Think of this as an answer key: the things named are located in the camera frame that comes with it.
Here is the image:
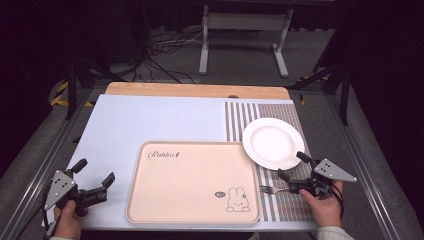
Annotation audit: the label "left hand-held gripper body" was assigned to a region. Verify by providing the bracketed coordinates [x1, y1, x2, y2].
[43, 168, 109, 218]

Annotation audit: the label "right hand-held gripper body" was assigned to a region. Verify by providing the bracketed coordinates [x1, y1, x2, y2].
[287, 158, 358, 200]

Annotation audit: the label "silver metal fork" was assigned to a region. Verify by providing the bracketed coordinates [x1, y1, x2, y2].
[259, 185, 290, 195]

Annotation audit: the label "white round plate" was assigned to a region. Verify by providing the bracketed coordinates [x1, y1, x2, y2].
[242, 117, 306, 171]

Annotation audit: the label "beige tray with rabbit print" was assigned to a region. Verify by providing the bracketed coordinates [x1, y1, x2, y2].
[125, 140, 262, 225]

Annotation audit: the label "person's left hand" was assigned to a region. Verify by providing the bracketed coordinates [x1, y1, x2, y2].
[53, 199, 88, 239]

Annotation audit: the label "person's right hand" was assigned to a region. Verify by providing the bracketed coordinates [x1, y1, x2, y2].
[298, 179, 344, 228]

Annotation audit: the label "grey striped placemat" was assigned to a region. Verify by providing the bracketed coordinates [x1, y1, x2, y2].
[223, 100, 316, 223]

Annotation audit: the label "yellow black floor tape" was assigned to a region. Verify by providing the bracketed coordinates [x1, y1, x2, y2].
[49, 81, 95, 108]

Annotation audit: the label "black metal stand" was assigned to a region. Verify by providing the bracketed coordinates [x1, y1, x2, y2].
[289, 61, 353, 127]
[64, 58, 129, 122]

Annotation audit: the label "light blue table mat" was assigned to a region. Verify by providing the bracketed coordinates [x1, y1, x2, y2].
[41, 94, 319, 233]

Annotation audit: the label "white metal stand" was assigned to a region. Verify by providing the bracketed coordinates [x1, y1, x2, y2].
[198, 4, 294, 79]

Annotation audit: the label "aluminium frame rail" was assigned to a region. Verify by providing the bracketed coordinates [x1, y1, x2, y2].
[0, 89, 103, 240]
[323, 94, 403, 240]

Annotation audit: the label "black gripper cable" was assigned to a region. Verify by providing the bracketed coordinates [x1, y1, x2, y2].
[328, 182, 346, 219]

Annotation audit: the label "black floor cables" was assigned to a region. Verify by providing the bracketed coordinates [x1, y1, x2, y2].
[131, 28, 205, 85]

